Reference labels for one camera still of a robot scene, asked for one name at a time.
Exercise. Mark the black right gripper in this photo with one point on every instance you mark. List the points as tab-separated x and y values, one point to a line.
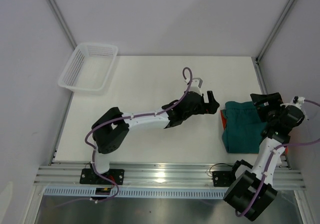
274	101

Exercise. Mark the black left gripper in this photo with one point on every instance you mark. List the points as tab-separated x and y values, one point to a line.
210	108

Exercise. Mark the orange shorts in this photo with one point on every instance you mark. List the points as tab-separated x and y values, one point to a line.
223	119

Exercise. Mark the green shorts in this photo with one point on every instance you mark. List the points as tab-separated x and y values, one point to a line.
242	126

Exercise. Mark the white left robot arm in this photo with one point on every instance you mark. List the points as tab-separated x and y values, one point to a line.
111	129

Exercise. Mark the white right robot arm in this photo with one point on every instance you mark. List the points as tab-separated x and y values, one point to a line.
252	190

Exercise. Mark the white plastic basket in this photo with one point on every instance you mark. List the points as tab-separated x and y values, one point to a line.
90	68

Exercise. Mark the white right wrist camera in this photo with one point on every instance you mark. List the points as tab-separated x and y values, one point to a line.
298	101

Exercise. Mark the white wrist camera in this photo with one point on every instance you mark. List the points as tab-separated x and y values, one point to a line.
195	86
298	101

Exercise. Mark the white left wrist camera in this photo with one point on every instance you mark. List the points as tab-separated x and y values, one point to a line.
195	86

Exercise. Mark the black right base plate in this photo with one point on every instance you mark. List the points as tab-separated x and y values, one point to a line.
224	178

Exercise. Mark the aluminium corner post right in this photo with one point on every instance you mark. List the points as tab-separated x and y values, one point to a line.
288	7

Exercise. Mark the aluminium corner post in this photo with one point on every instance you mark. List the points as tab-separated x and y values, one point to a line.
62	22
288	7

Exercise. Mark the white slotted cable duct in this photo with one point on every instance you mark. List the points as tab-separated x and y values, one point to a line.
216	194

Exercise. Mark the aluminium corner post left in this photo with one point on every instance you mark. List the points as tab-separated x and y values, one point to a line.
62	22

